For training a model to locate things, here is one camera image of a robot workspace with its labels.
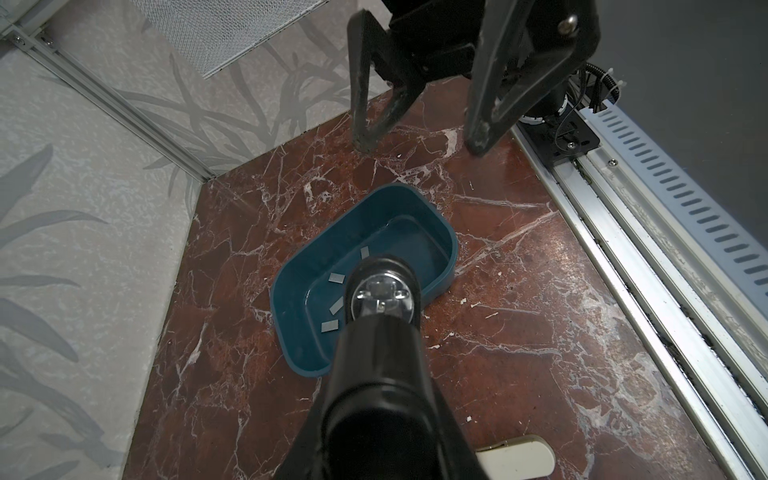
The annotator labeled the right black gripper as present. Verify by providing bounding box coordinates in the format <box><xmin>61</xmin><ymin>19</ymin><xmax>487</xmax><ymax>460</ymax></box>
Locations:
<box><xmin>346</xmin><ymin>0</ymin><xmax>601</xmax><ymax>158</ymax></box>

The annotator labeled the black stapler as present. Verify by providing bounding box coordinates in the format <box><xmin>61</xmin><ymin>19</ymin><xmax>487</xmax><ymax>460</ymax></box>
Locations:
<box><xmin>274</xmin><ymin>255</ymin><xmax>487</xmax><ymax>479</ymax></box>

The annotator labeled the beige stapler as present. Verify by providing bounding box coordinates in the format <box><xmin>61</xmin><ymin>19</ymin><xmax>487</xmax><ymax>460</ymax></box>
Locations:
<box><xmin>476</xmin><ymin>435</ymin><xmax>556</xmax><ymax>480</ymax></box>

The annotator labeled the teal plastic tray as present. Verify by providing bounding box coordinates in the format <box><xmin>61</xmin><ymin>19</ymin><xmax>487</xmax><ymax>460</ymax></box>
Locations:
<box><xmin>270</xmin><ymin>183</ymin><xmax>459</xmax><ymax>378</ymax></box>

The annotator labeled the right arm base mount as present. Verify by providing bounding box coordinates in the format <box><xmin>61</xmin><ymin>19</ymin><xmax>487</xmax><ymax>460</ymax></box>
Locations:
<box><xmin>517</xmin><ymin>96</ymin><xmax>600</xmax><ymax>170</ymax></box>

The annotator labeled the slotted grey cable duct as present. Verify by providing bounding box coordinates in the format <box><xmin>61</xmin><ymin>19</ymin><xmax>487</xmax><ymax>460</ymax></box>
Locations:
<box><xmin>581</xmin><ymin>105</ymin><xmax>767</xmax><ymax>312</ymax></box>

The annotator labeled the aluminium front rail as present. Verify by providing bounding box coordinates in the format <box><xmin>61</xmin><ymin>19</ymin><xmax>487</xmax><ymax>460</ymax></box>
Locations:
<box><xmin>512</xmin><ymin>127</ymin><xmax>767</xmax><ymax>479</ymax></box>

